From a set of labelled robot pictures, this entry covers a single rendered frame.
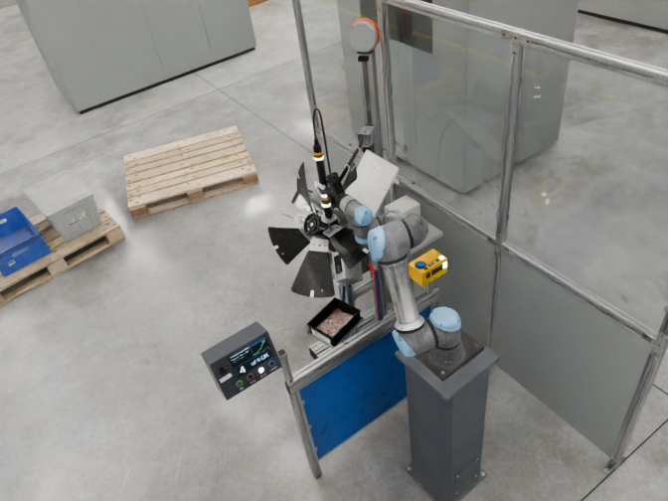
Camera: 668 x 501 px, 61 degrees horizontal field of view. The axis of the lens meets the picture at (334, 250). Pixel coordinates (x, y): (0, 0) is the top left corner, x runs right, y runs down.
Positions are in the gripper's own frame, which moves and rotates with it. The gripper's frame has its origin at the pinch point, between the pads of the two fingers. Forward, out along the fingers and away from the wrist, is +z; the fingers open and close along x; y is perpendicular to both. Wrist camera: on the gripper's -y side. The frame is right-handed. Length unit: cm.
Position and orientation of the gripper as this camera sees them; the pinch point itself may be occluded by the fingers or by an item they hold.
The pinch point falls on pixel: (319, 179)
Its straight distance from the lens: 258.0
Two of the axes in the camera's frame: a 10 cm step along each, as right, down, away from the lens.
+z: -5.7, -4.9, 6.6
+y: 1.2, 7.4, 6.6
